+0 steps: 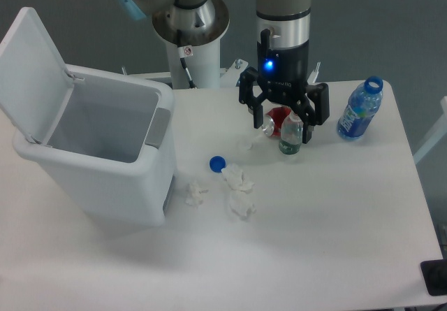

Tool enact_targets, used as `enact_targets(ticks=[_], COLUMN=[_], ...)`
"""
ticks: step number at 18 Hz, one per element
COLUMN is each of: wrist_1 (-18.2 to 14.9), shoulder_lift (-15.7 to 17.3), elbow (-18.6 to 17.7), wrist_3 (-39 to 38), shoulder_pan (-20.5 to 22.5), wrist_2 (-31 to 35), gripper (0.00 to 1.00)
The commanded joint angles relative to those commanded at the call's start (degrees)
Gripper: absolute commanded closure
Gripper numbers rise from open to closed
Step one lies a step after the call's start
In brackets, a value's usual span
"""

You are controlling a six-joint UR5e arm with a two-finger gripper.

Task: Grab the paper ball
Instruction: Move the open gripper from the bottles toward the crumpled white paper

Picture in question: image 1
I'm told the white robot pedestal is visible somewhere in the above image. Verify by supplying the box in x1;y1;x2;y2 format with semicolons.
122;41;245;90

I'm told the white paper ball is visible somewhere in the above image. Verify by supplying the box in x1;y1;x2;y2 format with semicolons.
228;190;256;220
221;164;254;192
184;180;209;208

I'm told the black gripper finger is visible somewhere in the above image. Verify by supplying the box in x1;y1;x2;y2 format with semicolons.
239;66;265;129
291;83;330;144

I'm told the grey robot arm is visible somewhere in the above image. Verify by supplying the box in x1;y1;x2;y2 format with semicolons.
120;0;330;143

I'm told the upper white paper ball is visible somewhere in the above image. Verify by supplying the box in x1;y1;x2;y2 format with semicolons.
221;164;254;192

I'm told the small clear green-label bottle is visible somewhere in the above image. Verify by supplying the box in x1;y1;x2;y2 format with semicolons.
279;111;303;155

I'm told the left white paper ball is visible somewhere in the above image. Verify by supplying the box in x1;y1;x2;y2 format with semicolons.
184;180;209;208

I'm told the white trash bin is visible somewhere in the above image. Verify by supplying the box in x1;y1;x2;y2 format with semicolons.
13;65;177;226

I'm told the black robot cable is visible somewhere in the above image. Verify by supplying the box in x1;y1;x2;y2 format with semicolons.
168;0;198;89

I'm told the blue plastic bottle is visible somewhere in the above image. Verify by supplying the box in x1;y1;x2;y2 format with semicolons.
337;75;383;140

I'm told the white trash bin lid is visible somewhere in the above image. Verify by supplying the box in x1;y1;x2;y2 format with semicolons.
1;7;74;145

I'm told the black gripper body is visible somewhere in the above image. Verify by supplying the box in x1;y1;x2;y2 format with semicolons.
257;29;309;106

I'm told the black device at edge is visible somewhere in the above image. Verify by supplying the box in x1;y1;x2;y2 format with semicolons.
420;259;446;296

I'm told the blue bottle cap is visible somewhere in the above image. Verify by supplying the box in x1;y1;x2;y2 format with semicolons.
209;155;226;173

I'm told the red soda can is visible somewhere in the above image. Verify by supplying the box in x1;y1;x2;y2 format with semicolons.
262;106;291;137

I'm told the lower white paper ball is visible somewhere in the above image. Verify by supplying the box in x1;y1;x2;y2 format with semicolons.
228;190;256;220

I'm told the white furniture at right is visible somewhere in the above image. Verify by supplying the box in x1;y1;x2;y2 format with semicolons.
413;96;446;165

